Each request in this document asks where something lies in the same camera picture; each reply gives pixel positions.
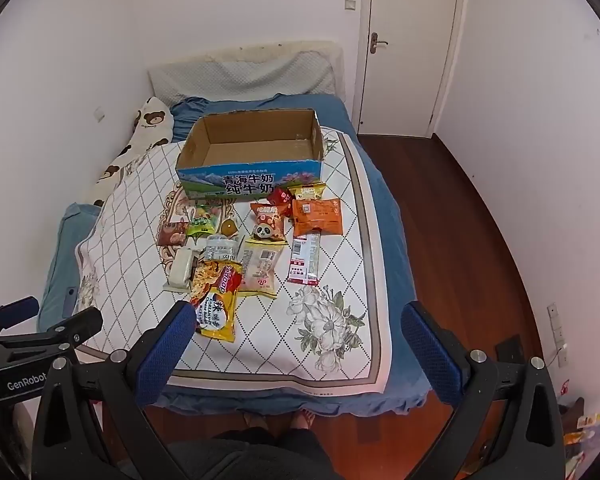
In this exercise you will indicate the person's dark clothing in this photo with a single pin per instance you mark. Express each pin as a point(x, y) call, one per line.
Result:
point(250, 452)

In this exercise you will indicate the green candy ball packet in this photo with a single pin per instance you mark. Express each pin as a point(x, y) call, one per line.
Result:
point(202, 223)

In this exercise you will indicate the cardboard box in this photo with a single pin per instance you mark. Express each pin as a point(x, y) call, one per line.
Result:
point(252, 160)

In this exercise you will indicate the small yellow-brown snack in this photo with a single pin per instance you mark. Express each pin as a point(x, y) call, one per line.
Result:
point(228, 227)

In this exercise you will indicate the bear print pillow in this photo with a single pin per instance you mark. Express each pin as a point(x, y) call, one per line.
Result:
point(150, 121)

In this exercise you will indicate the red and white bar packet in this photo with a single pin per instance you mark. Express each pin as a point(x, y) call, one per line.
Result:
point(304, 259)

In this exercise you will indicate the brown snack packet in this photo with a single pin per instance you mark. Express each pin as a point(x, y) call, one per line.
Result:
point(172, 233)

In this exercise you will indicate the white wafer packet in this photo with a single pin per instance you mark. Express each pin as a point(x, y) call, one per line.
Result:
point(182, 271)

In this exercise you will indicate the grey headboard cushion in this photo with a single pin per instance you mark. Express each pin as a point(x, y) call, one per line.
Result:
point(245, 76)

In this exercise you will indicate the white door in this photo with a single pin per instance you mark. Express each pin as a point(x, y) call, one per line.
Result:
point(412, 45)

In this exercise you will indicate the person's foot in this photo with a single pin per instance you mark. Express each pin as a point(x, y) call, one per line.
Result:
point(304, 417)

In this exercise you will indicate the clear printed snack packet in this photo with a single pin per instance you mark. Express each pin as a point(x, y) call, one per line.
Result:
point(221, 248)

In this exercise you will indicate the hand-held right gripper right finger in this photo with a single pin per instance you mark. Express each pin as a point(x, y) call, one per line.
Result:
point(430, 357)

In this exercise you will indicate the pale bread packet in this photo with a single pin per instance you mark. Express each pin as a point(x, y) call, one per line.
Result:
point(260, 270)

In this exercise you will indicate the colourful items on floor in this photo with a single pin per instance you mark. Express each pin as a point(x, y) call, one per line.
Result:
point(580, 427)

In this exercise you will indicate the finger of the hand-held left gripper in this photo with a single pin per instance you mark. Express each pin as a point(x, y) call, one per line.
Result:
point(17, 307)
point(77, 325)

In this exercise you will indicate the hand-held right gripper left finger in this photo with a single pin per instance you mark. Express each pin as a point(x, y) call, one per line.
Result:
point(162, 357)

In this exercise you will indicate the white wall sockets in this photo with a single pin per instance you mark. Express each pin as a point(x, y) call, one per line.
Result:
point(556, 321)

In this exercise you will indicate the orange panda snack packet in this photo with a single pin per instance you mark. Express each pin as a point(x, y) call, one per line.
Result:
point(269, 221)

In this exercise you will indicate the black floor object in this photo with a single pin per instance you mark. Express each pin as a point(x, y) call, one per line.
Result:
point(510, 347)

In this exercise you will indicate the yellow and red noodle packet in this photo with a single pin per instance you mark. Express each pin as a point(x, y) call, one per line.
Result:
point(215, 302)

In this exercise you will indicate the small yellow snack packet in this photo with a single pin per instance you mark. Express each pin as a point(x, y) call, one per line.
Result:
point(308, 191)

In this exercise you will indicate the large orange snack packet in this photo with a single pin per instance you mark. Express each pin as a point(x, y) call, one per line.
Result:
point(318, 216)

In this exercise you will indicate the printed diamond pattern blanket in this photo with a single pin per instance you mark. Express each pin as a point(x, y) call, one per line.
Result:
point(145, 200)

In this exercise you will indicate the small red snack packet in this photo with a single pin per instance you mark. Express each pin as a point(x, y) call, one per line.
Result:
point(280, 195)

